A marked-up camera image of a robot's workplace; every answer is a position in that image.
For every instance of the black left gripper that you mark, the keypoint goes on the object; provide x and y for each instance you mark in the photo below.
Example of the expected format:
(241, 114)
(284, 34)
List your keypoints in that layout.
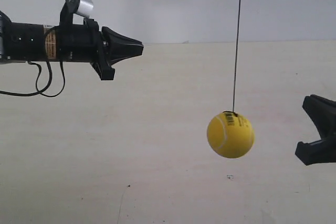
(85, 43)

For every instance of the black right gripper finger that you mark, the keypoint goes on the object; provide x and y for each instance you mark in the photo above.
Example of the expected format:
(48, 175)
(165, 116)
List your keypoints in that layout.
(322, 113)
(316, 152)

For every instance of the yellow tennis ball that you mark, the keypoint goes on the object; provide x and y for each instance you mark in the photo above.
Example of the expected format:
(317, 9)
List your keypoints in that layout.
(230, 135)

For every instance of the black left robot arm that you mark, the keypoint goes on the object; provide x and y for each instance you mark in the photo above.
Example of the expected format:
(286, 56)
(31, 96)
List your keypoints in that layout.
(22, 42)

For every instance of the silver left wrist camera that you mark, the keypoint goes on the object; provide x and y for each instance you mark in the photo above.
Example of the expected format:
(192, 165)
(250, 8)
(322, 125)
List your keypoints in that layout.
(82, 8)

